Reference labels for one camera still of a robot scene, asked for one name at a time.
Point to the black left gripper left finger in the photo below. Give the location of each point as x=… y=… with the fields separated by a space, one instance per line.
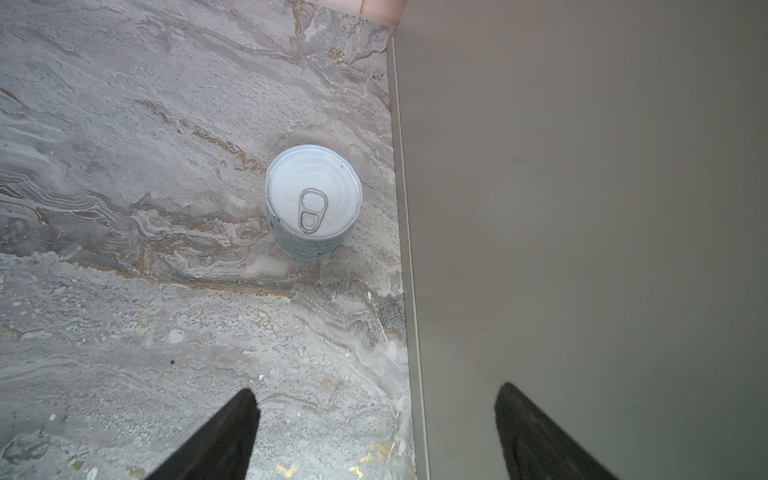
x=221 y=449

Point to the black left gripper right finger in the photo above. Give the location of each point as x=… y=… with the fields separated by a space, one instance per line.
x=535 y=447

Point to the grey metal cabinet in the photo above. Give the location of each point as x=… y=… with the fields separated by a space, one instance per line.
x=586 y=195

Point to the left floor can far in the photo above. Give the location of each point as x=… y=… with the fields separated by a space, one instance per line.
x=314 y=198

